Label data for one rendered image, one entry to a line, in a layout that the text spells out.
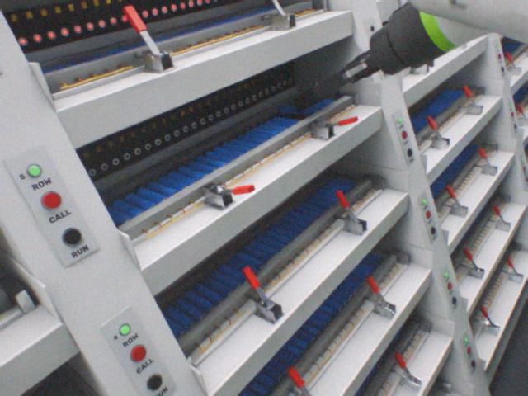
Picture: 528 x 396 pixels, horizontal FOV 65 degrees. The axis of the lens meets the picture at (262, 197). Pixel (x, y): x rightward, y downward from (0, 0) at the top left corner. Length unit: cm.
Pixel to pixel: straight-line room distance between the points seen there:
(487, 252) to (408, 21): 93
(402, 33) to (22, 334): 61
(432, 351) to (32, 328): 89
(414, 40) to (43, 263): 55
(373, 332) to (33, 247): 65
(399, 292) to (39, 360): 73
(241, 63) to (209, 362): 44
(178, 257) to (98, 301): 11
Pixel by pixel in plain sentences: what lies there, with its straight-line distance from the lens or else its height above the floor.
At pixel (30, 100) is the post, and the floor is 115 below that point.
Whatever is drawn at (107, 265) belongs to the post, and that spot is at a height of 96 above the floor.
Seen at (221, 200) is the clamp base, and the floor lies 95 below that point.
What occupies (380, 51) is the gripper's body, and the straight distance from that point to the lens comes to 70.
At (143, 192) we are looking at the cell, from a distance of 65.
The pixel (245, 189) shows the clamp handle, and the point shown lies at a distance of 54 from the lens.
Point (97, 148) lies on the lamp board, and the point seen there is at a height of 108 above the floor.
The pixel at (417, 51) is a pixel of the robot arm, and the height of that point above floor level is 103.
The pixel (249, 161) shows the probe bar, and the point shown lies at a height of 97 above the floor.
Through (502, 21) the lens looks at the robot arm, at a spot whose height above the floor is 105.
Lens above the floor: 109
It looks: 15 degrees down
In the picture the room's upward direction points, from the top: 23 degrees counter-clockwise
